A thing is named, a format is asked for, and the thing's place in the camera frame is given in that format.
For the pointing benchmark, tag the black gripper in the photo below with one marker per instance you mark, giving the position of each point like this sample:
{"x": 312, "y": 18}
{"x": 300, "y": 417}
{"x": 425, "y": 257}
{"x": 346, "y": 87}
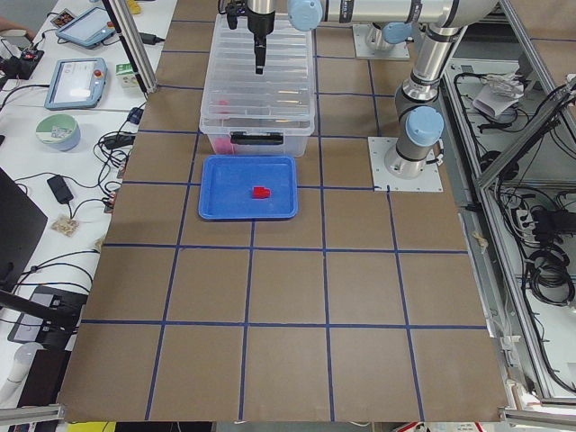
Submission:
{"x": 259, "y": 23}

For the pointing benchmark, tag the red block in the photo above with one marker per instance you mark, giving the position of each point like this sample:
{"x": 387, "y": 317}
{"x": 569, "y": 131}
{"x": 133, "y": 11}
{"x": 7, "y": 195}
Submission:
{"x": 222, "y": 145}
{"x": 261, "y": 192}

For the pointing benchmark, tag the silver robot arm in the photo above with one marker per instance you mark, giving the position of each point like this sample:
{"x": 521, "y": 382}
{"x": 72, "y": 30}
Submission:
{"x": 421, "y": 125}

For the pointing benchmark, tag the clear plastic storage box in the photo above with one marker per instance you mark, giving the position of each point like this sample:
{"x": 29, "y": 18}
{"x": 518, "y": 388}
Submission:
{"x": 272, "y": 113}

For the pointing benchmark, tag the red block in box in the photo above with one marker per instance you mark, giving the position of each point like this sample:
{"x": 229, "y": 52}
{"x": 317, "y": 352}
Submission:
{"x": 222, "y": 145}

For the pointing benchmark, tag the green white carton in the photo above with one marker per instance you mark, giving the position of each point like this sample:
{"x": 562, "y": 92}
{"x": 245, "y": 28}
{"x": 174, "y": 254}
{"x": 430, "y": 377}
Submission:
{"x": 125, "y": 75}

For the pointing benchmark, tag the blue plastic tray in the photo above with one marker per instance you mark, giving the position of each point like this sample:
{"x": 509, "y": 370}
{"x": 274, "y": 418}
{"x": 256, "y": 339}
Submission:
{"x": 227, "y": 182}

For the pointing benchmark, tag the blue teach pendant far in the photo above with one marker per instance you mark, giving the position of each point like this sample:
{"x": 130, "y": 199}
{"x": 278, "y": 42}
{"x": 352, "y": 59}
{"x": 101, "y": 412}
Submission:
{"x": 89, "y": 29}

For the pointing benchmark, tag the blue teach pendant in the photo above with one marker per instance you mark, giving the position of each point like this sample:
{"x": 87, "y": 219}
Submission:
{"x": 76, "y": 83}
{"x": 89, "y": 29}

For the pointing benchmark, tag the blue teach pendant near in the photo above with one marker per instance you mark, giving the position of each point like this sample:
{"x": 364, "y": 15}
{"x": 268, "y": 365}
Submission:
{"x": 76, "y": 83}

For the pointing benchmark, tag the green white bowl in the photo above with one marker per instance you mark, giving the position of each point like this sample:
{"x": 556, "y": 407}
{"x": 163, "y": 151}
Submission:
{"x": 59, "y": 131}

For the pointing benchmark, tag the black power adapter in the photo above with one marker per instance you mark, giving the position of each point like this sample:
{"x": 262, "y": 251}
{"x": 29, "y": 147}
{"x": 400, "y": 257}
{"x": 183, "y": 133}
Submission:
{"x": 60, "y": 189}

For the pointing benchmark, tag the black monitor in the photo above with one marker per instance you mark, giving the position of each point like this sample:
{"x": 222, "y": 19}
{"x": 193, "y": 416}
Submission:
{"x": 22, "y": 226}

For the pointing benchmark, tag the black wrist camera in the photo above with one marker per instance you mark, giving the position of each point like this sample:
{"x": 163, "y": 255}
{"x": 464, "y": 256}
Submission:
{"x": 232, "y": 9}

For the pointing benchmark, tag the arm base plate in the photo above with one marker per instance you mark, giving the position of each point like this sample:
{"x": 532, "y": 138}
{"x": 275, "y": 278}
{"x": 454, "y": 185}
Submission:
{"x": 391, "y": 173}
{"x": 384, "y": 41}

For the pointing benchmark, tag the aluminium frame post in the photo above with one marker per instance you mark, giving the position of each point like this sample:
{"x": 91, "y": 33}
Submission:
{"x": 133, "y": 46}

